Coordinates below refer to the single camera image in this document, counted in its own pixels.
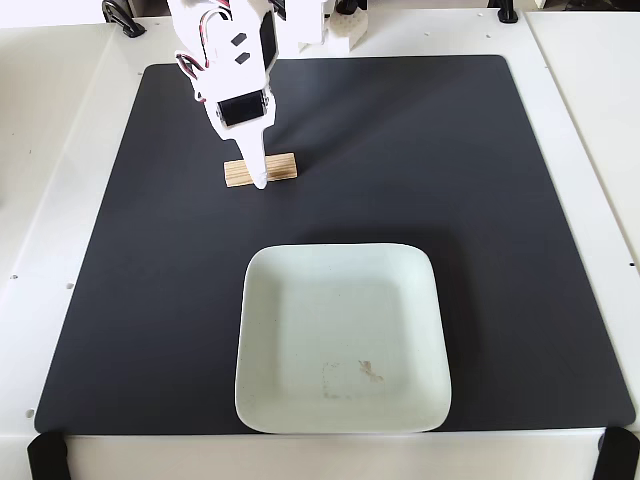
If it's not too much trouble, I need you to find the ridged wooden block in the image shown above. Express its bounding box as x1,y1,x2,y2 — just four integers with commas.
223,151,300,190

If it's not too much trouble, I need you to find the pale green square plate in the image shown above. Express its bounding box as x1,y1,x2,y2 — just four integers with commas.
233,242,454,435

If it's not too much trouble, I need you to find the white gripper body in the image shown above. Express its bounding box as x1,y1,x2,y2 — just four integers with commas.
194,69,277,142

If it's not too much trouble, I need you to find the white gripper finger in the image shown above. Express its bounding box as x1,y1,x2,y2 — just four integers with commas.
234,132,269,191

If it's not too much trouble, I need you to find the black rubber mat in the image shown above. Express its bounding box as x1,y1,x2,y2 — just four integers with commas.
33,54,637,436

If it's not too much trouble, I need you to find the red white black cable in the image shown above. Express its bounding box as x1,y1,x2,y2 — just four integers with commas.
173,0,234,84

